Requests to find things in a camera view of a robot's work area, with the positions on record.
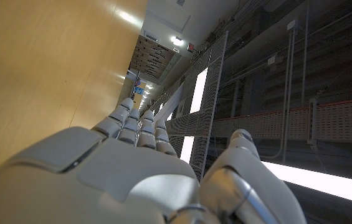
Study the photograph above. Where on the long ceiling light strip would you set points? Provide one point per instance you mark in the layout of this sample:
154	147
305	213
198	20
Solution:
325	183

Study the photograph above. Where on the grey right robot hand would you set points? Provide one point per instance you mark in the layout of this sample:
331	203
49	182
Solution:
116	180

